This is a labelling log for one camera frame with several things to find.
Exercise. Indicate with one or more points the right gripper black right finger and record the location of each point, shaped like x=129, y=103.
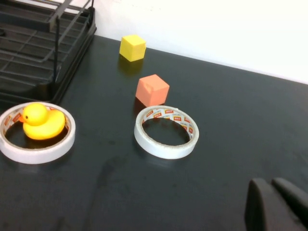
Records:
x=296, y=195

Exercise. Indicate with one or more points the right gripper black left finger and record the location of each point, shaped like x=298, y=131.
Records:
x=264, y=209

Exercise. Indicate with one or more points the white double-sided tape roll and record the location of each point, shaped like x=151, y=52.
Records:
x=43, y=154
x=166, y=151

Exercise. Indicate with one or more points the orange foam cube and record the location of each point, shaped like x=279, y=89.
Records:
x=151, y=90

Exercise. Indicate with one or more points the yellow foam cube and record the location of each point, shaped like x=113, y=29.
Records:
x=132, y=48

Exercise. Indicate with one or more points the yellow rubber duck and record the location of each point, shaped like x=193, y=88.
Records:
x=45, y=125

